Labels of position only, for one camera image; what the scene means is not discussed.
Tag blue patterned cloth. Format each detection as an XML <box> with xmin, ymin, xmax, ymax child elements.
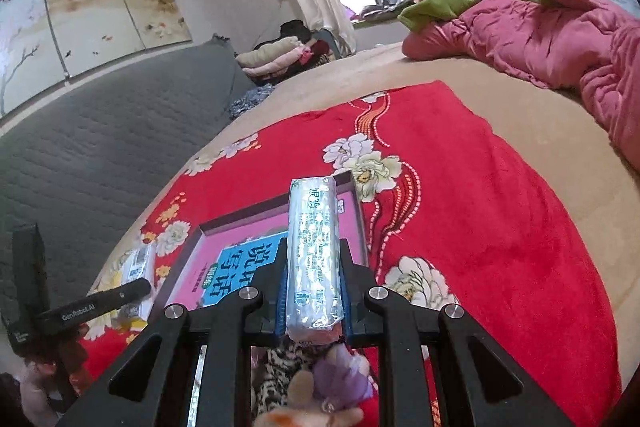
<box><xmin>229</xmin><ymin>84</ymin><xmax>274</xmax><ymax>121</ymax></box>

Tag grey quilted headboard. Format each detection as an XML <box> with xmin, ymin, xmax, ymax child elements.
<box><xmin>1</xmin><ymin>38</ymin><xmax>253</xmax><ymax>317</ymax></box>

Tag pink quilted comforter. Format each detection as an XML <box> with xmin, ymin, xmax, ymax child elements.
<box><xmin>402</xmin><ymin>0</ymin><xmax>639</xmax><ymax>167</ymax></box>

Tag pink plush bunny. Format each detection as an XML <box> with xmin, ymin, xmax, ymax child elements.
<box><xmin>254</xmin><ymin>371</ymin><xmax>364</xmax><ymax>427</ymax></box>

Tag painted blossom wall panel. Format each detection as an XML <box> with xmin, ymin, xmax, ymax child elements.
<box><xmin>1</xmin><ymin>0</ymin><xmax>191</xmax><ymax>114</ymax></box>

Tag pink blue children's book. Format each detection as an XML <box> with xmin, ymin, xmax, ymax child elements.
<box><xmin>167</xmin><ymin>200</ymin><xmax>364</xmax><ymax>311</ymax></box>

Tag yellow white tissue pack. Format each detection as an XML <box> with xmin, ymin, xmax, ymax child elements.
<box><xmin>118</xmin><ymin>242</ymin><xmax>155</xmax><ymax>322</ymax></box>

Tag stack of folded clothes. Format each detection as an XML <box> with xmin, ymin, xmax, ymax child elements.
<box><xmin>235</xmin><ymin>20</ymin><xmax>340</xmax><ymax>86</ymax></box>

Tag purple satin scrunchie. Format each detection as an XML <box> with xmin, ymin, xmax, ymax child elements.
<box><xmin>311</xmin><ymin>343</ymin><xmax>374</xmax><ymax>413</ymax></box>

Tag red floral blanket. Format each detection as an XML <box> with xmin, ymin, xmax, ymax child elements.
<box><xmin>74</xmin><ymin>79</ymin><xmax>623</xmax><ymax>427</ymax></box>

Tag dark cardboard box tray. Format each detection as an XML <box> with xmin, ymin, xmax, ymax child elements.
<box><xmin>147</xmin><ymin>170</ymin><xmax>370</xmax><ymax>323</ymax></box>

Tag leopard print scrunchie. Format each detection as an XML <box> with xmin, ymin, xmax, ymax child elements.
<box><xmin>252</xmin><ymin>337</ymin><xmax>326</xmax><ymax>418</ymax></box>

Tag green white tissue pack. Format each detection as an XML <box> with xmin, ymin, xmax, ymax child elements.
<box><xmin>285</xmin><ymin>177</ymin><xmax>344</xmax><ymax>346</ymax></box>

